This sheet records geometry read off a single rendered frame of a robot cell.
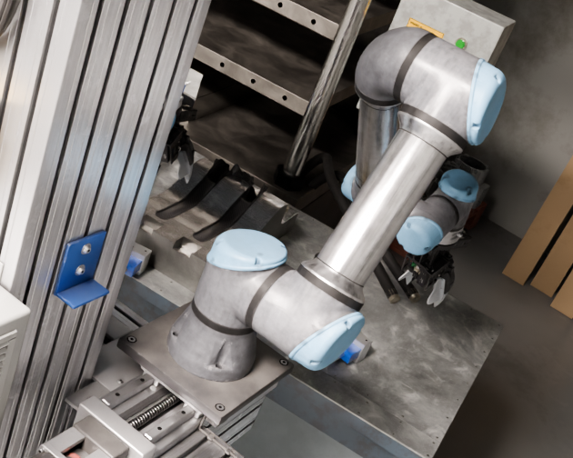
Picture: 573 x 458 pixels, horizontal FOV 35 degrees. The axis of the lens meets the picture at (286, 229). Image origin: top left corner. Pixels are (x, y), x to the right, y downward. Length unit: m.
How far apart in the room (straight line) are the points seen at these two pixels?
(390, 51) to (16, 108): 0.57
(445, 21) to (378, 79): 1.21
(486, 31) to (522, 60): 2.48
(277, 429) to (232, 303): 0.76
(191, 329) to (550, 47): 3.79
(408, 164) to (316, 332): 0.28
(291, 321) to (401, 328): 0.96
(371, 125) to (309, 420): 0.79
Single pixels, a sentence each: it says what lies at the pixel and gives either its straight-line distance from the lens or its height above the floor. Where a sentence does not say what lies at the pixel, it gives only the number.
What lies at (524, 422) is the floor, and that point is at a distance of 3.75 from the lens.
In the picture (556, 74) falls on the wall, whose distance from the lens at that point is 5.02.
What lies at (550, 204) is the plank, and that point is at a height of 0.42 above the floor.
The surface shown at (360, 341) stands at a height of 0.85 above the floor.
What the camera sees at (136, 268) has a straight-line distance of 2.06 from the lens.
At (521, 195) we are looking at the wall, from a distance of 5.18.
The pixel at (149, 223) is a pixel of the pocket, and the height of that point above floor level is 0.87.
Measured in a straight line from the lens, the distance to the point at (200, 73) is 2.87.
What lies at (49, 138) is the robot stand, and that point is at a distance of 1.11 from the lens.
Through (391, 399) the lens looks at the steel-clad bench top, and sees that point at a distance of 2.05.
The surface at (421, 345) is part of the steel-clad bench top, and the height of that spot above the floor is 0.80.
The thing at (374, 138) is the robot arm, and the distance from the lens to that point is 1.57.
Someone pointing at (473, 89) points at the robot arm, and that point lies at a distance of 1.35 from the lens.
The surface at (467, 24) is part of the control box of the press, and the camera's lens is 2.60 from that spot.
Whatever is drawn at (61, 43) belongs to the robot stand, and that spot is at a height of 1.58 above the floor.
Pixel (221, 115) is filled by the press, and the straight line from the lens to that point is 3.07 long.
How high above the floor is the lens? 1.96
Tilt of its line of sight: 28 degrees down
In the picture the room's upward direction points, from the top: 22 degrees clockwise
